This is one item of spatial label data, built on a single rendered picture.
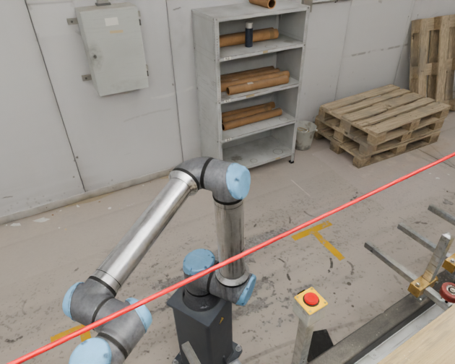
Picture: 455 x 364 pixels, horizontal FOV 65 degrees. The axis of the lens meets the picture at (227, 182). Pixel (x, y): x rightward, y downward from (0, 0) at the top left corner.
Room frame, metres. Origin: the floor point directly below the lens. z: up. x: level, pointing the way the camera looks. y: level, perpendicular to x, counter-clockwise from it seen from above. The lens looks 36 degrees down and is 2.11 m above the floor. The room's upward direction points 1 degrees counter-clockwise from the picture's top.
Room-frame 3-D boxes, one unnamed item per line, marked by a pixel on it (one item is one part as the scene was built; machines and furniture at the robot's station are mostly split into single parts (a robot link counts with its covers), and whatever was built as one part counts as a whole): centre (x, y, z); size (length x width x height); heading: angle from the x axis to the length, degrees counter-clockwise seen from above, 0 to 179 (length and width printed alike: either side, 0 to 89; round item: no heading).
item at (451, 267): (1.13, -1.07, 0.81); 0.14 x 0.06 x 0.05; 121
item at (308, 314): (0.64, -0.24, 1.18); 0.07 x 0.07 x 0.08; 31
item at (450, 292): (0.90, -0.90, 0.85); 0.08 x 0.08 x 0.11
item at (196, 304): (1.13, 0.14, 0.65); 0.19 x 0.19 x 0.10
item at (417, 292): (1.01, -0.86, 0.81); 0.14 x 0.06 x 0.05; 121
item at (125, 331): (0.52, 0.27, 1.30); 0.12 x 0.12 x 0.09; 63
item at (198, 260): (1.13, 0.13, 0.79); 0.17 x 0.15 x 0.18; 63
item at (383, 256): (1.07, -0.80, 0.81); 0.44 x 0.03 x 0.04; 31
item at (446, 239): (1.02, -0.87, 0.86); 0.04 x 0.04 x 0.48; 31
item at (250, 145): (3.26, -0.22, 0.78); 0.90 x 0.45 x 1.55; 117
